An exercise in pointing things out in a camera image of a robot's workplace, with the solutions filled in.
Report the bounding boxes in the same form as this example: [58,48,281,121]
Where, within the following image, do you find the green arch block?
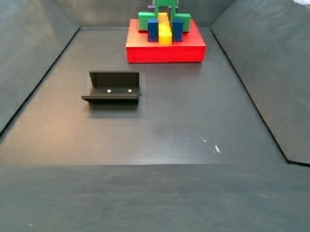
[138,0,192,33]

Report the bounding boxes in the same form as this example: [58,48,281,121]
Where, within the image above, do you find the red board base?
[126,19,208,63]

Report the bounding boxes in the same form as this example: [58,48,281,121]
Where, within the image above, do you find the yellow long bar block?
[158,13,173,45]

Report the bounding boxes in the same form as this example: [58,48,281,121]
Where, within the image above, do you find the blue arch block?
[149,19,184,43]

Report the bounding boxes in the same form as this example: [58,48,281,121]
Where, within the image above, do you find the purple arch block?
[148,5,173,13]

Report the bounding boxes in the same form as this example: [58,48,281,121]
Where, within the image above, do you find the black angled bracket holder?
[82,71,141,102]

